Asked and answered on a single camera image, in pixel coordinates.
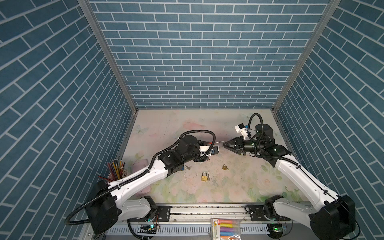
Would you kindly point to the large brass padlock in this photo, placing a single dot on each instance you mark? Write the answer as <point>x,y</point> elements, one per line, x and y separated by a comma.
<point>205,177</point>

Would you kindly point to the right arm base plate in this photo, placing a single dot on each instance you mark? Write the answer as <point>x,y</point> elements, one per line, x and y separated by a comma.
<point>258,213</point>

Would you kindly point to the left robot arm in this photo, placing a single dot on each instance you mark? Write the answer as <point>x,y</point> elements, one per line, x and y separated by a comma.
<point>109,203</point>

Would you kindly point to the aluminium rail frame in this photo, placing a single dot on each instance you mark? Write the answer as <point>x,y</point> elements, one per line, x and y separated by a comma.
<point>193,219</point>

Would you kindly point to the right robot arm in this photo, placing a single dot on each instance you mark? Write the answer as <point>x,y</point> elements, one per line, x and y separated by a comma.
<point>330,216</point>

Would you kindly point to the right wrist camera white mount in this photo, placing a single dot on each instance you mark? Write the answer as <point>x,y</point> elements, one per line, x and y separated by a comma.
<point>242,130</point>

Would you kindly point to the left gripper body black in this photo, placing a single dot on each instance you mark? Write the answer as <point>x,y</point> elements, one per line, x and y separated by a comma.
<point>199,159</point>

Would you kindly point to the pink pencil cup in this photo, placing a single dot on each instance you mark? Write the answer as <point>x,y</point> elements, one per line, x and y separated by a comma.
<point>116,171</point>

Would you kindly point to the highlighter marker pack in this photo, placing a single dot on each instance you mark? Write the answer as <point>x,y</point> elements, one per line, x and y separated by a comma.
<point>225,229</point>

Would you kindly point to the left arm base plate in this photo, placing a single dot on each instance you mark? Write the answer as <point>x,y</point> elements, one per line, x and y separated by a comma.
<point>161,214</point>

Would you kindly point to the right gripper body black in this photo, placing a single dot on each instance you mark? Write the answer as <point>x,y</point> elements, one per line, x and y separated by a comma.
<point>245,145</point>

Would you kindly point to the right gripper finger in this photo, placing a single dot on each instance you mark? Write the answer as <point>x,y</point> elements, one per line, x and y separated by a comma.
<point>232,149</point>
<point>230,143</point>

